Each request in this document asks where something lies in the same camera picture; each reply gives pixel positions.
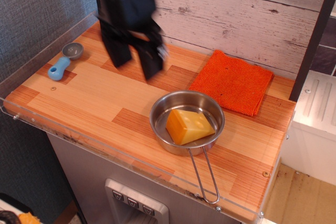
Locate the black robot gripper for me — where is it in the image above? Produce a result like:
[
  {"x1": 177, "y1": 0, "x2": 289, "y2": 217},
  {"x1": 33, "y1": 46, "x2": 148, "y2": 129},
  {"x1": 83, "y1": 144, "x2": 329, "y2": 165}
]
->
[{"x1": 98, "y1": 0, "x2": 168, "y2": 80}]

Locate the yellow cheese wedge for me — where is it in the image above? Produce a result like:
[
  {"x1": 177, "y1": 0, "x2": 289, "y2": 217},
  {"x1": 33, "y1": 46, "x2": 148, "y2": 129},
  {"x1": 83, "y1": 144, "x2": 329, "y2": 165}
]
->
[{"x1": 166, "y1": 109, "x2": 215, "y2": 145}]

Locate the stainless steel pot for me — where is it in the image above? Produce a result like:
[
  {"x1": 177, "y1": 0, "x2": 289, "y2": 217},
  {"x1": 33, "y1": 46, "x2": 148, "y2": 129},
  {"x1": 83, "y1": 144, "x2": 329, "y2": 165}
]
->
[{"x1": 149, "y1": 90, "x2": 225, "y2": 204}]

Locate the blue grey measuring scoop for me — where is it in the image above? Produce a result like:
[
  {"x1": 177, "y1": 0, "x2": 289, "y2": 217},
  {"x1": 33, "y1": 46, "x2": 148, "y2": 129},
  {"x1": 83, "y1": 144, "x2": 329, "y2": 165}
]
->
[{"x1": 48, "y1": 42, "x2": 84, "y2": 81}]

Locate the orange cloth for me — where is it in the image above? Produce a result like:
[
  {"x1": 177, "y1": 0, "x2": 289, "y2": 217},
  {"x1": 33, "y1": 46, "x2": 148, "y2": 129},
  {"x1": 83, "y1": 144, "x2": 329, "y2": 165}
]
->
[{"x1": 189, "y1": 50, "x2": 274, "y2": 116}]

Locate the grey toy fridge cabinet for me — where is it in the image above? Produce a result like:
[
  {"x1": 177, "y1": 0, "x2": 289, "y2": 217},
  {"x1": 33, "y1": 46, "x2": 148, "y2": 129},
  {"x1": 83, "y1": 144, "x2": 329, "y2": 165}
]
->
[{"x1": 48, "y1": 134, "x2": 259, "y2": 223}]

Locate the white toy sink unit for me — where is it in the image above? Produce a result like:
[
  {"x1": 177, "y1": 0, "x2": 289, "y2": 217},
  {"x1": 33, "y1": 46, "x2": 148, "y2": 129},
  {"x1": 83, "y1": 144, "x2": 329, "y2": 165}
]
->
[{"x1": 280, "y1": 71, "x2": 335, "y2": 185}]

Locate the yellow object at corner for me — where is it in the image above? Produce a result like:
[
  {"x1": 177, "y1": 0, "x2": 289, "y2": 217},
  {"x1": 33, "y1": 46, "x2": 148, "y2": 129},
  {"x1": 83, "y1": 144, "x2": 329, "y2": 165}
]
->
[{"x1": 18, "y1": 212, "x2": 41, "y2": 224}]

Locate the clear acrylic guard rail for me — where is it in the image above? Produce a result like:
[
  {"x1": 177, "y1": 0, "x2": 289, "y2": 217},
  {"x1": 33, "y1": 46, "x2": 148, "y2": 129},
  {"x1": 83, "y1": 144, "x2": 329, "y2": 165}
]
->
[{"x1": 4, "y1": 92, "x2": 296, "y2": 223}]

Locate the dark vertical post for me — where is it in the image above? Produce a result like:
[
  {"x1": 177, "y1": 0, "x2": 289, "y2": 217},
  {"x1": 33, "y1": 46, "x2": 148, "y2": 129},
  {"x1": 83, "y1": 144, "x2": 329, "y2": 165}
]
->
[{"x1": 289, "y1": 0, "x2": 335, "y2": 102}]

